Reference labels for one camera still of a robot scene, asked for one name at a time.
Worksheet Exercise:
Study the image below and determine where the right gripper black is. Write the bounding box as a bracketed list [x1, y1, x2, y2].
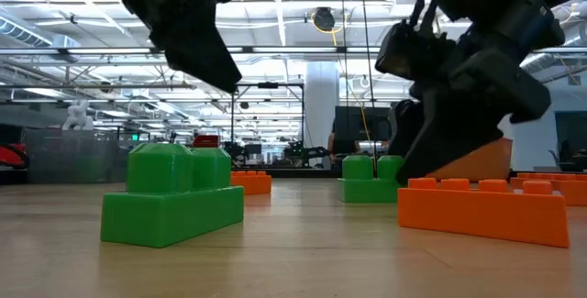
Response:
[388, 0, 566, 184]

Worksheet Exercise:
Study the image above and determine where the green two-stud toy block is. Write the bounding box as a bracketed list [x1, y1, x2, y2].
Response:
[338, 154, 405, 204]
[99, 142, 246, 249]

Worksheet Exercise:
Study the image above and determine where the orange eight-stud toy block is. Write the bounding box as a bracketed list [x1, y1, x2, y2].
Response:
[397, 177, 570, 249]
[229, 170, 272, 196]
[509, 171, 587, 207]

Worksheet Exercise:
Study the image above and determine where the black computer monitor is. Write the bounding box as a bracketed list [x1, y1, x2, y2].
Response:
[333, 105, 393, 142]

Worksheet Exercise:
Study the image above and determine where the person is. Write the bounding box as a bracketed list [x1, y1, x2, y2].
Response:
[327, 121, 362, 158]

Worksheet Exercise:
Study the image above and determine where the red box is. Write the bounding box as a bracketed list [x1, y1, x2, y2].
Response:
[192, 134, 221, 149]

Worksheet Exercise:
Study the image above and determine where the white building pillar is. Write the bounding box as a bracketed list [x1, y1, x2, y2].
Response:
[305, 61, 340, 171]

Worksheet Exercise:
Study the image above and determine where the white humanoid figure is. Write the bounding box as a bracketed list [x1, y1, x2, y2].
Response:
[61, 99, 95, 132]

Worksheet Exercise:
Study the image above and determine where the grey translucent plastic bin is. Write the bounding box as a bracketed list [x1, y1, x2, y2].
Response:
[23, 127, 134, 184]

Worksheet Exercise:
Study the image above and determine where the red rounded object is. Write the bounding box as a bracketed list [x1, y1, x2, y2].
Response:
[0, 142, 29, 171]

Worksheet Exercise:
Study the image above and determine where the yellow hanging cable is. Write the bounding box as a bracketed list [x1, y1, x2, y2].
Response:
[310, 11, 372, 152]

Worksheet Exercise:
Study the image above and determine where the black gantry frame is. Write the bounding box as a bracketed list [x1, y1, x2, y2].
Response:
[230, 81, 306, 155]

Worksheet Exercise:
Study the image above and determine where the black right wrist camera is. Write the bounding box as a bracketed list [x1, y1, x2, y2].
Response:
[374, 18, 456, 82]

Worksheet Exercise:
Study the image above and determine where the black hanging cable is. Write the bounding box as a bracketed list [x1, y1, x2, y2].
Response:
[339, 0, 349, 106]
[359, 0, 378, 178]

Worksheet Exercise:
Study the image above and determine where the black ceiling cable reel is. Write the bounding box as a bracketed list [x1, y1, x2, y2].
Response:
[313, 6, 337, 33]

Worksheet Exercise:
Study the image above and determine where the silver ceiling duct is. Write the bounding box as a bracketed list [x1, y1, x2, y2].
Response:
[0, 6, 83, 50]

